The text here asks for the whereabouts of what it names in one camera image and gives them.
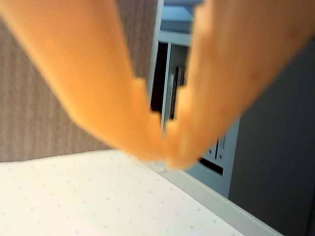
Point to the grey computer case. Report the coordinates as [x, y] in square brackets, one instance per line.
[216, 182]

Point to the white dotted paper mat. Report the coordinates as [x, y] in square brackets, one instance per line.
[86, 196]

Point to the light blue box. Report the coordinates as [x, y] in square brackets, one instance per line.
[174, 17]

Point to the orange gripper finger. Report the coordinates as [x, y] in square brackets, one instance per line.
[233, 61]
[81, 64]

